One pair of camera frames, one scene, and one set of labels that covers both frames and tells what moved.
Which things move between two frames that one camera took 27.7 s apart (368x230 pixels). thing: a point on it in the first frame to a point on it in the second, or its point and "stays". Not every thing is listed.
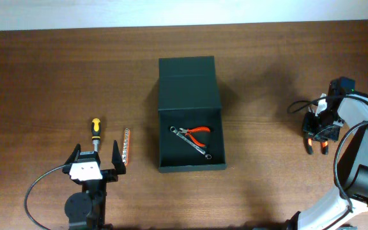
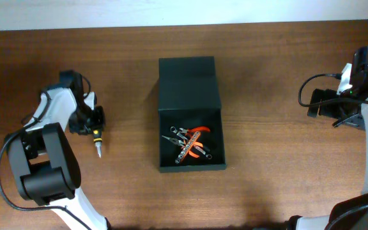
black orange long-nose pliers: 324,147 to 181,143
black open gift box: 190,124 stays
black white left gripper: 111,174 to 97,123
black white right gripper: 308,117 to 325,110
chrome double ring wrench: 190,142 stays
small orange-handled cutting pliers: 206,129 stays
